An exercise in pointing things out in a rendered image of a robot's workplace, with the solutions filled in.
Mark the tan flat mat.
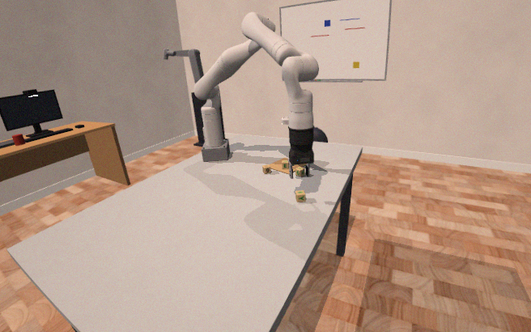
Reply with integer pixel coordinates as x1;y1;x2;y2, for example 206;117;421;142
269;158;306;174

